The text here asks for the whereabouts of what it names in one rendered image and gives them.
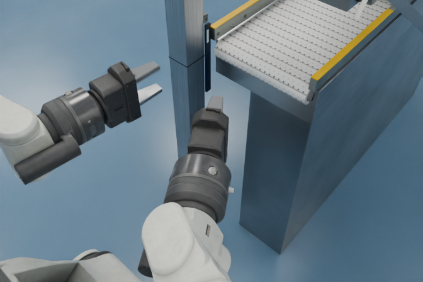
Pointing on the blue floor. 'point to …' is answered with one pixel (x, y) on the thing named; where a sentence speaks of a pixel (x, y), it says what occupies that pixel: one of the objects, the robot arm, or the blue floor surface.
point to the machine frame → (185, 45)
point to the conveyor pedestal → (320, 144)
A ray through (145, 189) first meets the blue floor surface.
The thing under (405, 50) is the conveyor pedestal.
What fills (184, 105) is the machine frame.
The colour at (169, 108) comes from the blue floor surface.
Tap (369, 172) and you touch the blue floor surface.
